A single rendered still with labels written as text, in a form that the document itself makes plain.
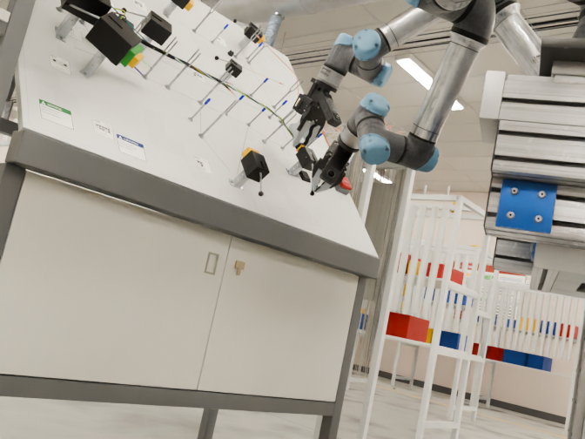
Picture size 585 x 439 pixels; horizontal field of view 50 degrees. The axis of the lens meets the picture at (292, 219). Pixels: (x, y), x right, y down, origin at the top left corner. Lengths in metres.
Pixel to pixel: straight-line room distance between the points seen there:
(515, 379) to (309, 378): 8.37
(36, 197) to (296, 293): 0.80
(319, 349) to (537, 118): 1.05
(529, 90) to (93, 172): 0.85
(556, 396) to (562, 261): 8.79
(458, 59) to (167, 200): 0.78
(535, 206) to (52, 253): 0.93
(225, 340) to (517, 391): 8.69
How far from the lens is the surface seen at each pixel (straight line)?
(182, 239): 1.54
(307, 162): 1.89
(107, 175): 1.38
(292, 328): 1.83
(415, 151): 1.66
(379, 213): 3.01
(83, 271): 1.41
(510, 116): 1.16
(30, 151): 1.31
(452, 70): 1.64
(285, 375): 1.84
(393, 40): 1.80
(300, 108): 1.95
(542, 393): 10.05
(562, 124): 1.16
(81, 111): 1.46
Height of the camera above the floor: 0.62
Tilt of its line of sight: 9 degrees up
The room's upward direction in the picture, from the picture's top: 12 degrees clockwise
